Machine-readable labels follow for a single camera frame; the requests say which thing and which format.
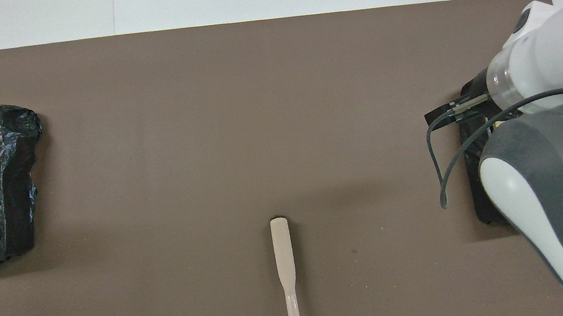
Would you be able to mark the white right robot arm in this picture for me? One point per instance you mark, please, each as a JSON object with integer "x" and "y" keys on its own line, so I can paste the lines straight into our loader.
{"x": 557, "y": 158}

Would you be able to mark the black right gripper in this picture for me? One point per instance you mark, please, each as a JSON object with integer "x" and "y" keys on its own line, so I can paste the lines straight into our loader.
{"x": 477, "y": 87}

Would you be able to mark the brown table mat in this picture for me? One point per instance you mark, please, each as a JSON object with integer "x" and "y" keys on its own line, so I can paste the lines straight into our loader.
{"x": 204, "y": 135}

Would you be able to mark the beige hand brush black bristles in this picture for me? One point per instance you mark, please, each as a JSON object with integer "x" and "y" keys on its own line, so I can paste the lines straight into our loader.
{"x": 283, "y": 253}

